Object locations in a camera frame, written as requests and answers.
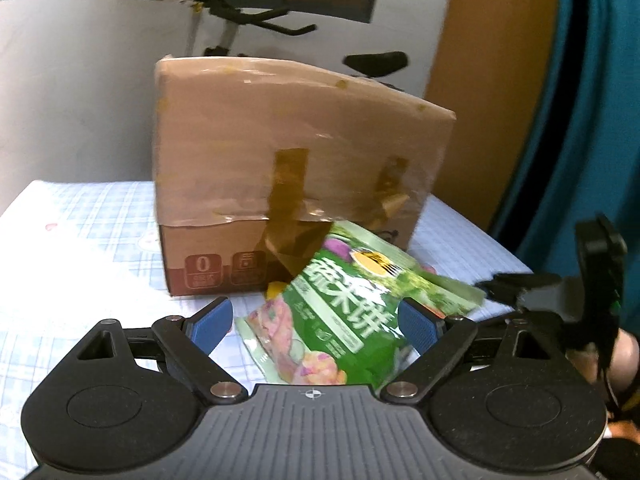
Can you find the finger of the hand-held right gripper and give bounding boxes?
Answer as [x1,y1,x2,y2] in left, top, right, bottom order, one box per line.
[475,272,564,311]

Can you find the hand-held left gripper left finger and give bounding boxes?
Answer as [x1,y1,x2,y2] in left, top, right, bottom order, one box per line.
[62,296,249,405]

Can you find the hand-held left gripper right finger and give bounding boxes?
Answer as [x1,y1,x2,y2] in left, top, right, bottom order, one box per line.
[381,297,568,405]

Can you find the green snack packet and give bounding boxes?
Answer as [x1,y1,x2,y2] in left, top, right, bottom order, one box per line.
[235,220,487,387]

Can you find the taped cardboard box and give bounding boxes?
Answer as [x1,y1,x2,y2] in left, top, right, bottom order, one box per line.
[152,55,458,297]

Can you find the person's right hand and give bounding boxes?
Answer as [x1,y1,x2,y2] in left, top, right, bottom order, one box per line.
[570,327,640,443]

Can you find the light checked bed sheet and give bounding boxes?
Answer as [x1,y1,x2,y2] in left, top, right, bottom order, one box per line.
[0,179,535,461]

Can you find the teal curtain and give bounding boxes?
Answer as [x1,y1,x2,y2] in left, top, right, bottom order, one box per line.
[490,0,640,333]

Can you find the wooden door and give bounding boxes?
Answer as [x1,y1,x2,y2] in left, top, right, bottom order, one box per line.
[424,0,567,243]

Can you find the black exercise bike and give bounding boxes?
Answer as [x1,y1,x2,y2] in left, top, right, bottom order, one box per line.
[190,0,410,81]

